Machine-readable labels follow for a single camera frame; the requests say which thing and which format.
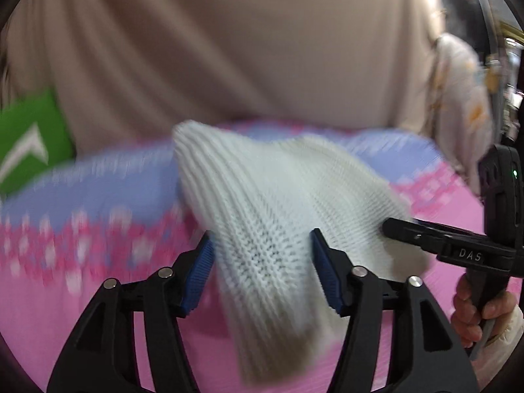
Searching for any pink lavender patterned blanket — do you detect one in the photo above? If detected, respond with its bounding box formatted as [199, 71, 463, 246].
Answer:
[0, 121, 498, 393]

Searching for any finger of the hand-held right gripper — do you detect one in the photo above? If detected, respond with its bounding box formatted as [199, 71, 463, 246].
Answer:
[381, 217, 489, 270]

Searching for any curved metal bar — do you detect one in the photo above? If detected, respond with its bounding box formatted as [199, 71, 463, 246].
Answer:
[471, 0, 505, 144]

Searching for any white floral cloth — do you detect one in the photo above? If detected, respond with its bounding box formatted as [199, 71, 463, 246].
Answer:
[423, 33, 497, 195]

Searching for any beige cloth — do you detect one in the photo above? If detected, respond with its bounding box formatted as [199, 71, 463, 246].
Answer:
[0, 0, 448, 164]

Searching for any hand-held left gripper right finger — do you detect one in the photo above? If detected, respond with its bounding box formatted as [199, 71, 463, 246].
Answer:
[310, 229, 479, 393]

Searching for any person's right hand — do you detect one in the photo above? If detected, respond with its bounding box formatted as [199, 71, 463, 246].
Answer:
[450, 272, 515, 348]

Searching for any green cushion with white mark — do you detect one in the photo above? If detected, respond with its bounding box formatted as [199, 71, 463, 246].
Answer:
[0, 88, 77, 197]

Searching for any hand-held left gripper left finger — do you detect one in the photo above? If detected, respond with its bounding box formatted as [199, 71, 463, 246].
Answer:
[47, 231, 215, 393]

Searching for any red white navy knit sweater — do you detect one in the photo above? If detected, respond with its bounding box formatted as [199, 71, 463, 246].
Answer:
[172, 120, 432, 385]

